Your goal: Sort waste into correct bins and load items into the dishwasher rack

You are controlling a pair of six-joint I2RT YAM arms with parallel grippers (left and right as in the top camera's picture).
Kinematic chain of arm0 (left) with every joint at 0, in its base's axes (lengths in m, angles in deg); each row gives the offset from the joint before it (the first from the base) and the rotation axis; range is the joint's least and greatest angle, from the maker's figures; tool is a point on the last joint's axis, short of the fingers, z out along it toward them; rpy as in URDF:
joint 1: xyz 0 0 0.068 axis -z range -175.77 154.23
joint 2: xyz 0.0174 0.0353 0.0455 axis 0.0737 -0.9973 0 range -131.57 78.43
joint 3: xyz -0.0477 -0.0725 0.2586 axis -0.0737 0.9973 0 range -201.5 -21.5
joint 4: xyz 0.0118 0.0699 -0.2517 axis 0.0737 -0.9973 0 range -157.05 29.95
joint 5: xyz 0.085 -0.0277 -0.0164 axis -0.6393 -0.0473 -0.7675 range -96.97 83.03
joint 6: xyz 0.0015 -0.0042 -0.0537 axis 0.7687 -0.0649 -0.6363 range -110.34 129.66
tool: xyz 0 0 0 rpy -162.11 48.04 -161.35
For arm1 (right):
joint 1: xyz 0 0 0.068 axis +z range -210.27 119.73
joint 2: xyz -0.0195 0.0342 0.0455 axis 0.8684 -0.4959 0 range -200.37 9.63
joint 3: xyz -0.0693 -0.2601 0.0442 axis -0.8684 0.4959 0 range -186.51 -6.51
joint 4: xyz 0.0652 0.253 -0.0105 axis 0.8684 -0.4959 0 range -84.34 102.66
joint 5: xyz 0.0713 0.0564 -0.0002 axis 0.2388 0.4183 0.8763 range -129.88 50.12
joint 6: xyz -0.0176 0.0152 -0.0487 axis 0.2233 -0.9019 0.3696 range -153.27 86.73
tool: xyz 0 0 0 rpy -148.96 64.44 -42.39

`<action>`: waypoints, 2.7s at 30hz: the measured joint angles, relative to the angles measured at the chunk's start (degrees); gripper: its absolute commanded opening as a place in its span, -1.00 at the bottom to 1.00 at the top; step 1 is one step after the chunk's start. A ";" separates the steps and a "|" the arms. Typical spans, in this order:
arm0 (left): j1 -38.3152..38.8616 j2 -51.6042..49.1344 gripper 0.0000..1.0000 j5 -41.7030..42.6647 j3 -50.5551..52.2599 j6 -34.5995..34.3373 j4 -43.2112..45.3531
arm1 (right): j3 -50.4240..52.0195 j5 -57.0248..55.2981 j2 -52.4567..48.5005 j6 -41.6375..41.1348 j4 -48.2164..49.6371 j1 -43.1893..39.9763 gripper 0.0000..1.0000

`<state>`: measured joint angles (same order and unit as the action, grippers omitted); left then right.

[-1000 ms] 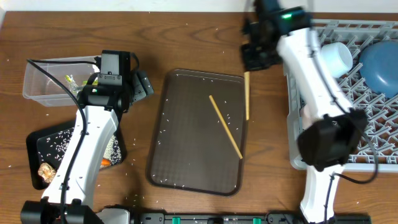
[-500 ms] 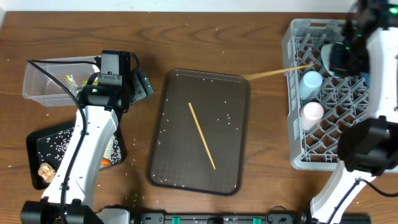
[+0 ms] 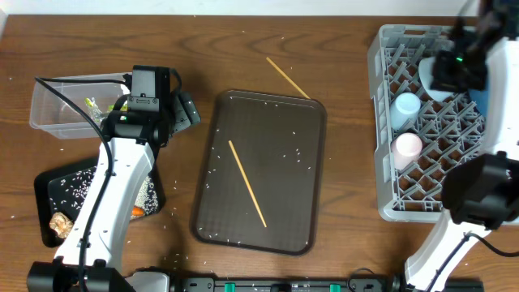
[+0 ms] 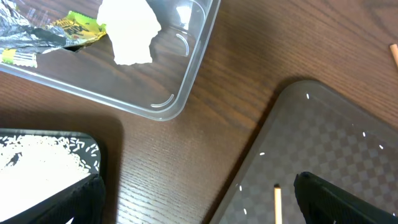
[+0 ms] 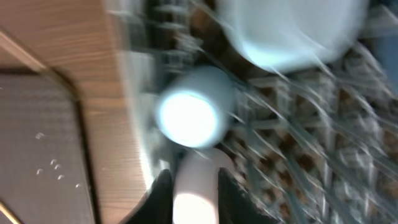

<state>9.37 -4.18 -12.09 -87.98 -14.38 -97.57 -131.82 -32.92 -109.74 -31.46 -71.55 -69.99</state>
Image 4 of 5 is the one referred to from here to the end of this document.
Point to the yellow green snack wrapper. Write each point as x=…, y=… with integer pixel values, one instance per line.
x=23, y=37

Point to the dark brown serving tray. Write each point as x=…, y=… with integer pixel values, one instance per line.
x=313, y=128

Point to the black waste tray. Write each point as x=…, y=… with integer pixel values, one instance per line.
x=50, y=177

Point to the white napkin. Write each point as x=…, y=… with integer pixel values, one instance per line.
x=131, y=25

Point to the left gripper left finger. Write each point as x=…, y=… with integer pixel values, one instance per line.
x=81, y=203

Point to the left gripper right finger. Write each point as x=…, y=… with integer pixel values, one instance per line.
x=322, y=202

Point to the white rice pile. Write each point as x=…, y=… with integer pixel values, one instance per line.
x=34, y=168

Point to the clear plastic bin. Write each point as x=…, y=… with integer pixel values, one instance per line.
x=156, y=90

